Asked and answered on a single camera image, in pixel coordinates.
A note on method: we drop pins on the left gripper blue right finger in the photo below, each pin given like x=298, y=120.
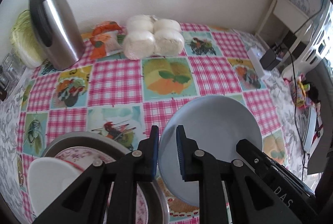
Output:
x=179, y=134

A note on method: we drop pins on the floral pink rimmed plate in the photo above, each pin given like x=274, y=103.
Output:
x=84, y=157

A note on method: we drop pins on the light blue round bowl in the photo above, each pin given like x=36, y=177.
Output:
x=216, y=123

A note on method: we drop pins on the red patterned small bowl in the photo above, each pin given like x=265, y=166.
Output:
x=73, y=165

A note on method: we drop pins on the clear glass cup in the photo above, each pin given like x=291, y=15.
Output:
x=12, y=70

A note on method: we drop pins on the white power strip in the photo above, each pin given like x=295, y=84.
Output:
x=255, y=55

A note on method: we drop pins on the napa cabbage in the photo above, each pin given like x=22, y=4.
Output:
x=24, y=42

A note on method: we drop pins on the bag of white buns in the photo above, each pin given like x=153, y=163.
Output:
x=148, y=36

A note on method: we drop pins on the large steel round tray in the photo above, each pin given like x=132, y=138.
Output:
x=158, y=211

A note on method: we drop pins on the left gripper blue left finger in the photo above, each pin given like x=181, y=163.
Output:
x=153, y=150

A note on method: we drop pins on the black power adapter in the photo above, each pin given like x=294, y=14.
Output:
x=269, y=60

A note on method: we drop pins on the grey floral cloth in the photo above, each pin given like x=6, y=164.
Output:
x=10, y=115

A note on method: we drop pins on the white shelf unit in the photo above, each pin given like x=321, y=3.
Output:
x=309, y=36

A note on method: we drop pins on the white square bowl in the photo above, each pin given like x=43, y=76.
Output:
x=47, y=178

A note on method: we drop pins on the pink checkered tablecloth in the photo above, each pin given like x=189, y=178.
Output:
x=97, y=93

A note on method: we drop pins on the orange snack packet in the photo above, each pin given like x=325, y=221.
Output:
x=104, y=40

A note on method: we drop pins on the steel thermos jug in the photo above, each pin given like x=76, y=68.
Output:
x=56, y=31

